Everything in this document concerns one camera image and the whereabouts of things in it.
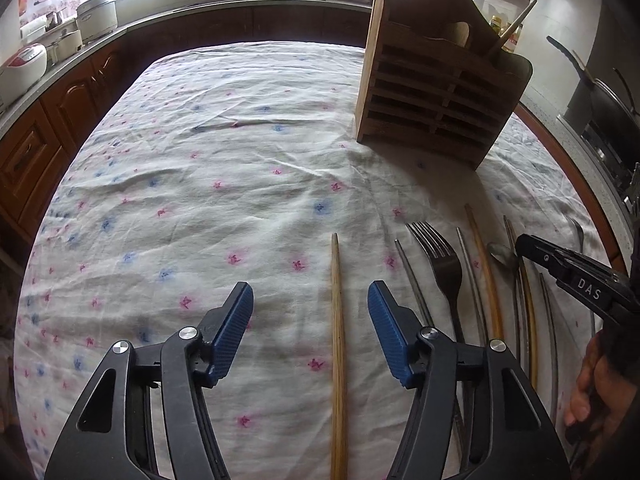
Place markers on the metal chopstick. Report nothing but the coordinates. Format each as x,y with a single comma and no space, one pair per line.
412,285
470,280

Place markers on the metal spoon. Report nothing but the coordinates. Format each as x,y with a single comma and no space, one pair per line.
579,235
501,255

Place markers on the person's right hand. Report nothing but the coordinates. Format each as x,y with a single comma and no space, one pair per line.
600,400

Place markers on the white and red rice cooker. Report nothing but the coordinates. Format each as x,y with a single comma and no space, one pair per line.
25,70

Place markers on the black wok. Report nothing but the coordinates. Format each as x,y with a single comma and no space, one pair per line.
610,105

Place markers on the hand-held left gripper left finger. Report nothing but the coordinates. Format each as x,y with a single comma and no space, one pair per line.
232,330

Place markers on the large white cooker pot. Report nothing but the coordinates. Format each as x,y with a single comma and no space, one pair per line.
97,17

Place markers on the floral tablecloth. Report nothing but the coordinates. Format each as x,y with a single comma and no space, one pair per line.
225,160

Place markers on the wooden chopstick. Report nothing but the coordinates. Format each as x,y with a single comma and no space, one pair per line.
482,260
512,27
339,360
530,320

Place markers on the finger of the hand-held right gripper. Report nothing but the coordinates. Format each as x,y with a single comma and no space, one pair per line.
560,262

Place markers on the yellow-capped bottle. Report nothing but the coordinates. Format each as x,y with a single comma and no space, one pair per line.
496,25

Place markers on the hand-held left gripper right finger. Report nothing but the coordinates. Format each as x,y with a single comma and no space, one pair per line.
387,335

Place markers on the wooden utensil holder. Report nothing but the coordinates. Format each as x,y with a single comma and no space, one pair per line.
425,100

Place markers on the metal fork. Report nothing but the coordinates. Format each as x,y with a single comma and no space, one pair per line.
442,265

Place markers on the small white cooker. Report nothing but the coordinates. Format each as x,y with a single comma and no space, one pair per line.
65,45

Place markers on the gas stove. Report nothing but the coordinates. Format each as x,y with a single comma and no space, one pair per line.
615,170

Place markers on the sauce bottle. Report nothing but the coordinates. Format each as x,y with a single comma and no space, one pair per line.
514,40

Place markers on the wooden spoon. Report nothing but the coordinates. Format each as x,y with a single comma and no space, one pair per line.
457,32

